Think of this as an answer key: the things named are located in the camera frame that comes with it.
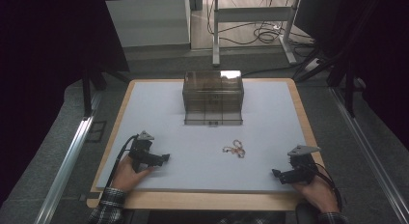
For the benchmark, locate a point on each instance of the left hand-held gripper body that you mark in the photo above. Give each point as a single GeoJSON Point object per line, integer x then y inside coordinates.
{"type": "Point", "coordinates": [140, 149]}

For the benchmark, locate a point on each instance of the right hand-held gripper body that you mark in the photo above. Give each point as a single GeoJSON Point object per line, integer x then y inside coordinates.
{"type": "Point", "coordinates": [302, 167]}

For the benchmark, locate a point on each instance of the person's left hand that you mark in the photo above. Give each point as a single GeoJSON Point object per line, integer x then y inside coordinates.
{"type": "Point", "coordinates": [128, 177]}

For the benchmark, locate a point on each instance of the person's right hand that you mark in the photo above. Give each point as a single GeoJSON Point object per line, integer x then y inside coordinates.
{"type": "Point", "coordinates": [318, 195]}

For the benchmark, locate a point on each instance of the pale grey table mat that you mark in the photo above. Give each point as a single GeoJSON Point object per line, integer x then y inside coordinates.
{"type": "Point", "coordinates": [199, 166]}

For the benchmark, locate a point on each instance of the black metal stand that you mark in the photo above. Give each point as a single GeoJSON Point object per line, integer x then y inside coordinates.
{"type": "Point", "coordinates": [349, 89]}
{"type": "Point", "coordinates": [88, 89]}

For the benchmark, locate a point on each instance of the smoky clear drawer box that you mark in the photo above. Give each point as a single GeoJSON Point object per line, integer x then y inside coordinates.
{"type": "Point", "coordinates": [212, 89]}

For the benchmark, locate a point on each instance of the white power strip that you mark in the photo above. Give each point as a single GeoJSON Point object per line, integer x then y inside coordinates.
{"type": "Point", "coordinates": [313, 65]}

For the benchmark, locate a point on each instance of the white cabinet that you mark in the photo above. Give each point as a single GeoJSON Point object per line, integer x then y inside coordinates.
{"type": "Point", "coordinates": [148, 22]}

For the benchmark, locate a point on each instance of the dark curtain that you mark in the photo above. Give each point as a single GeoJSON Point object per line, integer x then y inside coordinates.
{"type": "Point", "coordinates": [379, 56]}
{"type": "Point", "coordinates": [48, 56]}

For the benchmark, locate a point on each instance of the small black floor frame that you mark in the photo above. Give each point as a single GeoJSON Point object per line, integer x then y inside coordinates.
{"type": "Point", "coordinates": [96, 131]}

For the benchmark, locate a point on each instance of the aluminium rail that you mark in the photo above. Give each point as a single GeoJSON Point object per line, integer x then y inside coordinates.
{"type": "Point", "coordinates": [66, 169]}
{"type": "Point", "coordinates": [369, 156]}

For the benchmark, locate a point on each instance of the white metal desk frame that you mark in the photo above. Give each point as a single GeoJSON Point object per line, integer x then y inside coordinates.
{"type": "Point", "coordinates": [254, 14]}

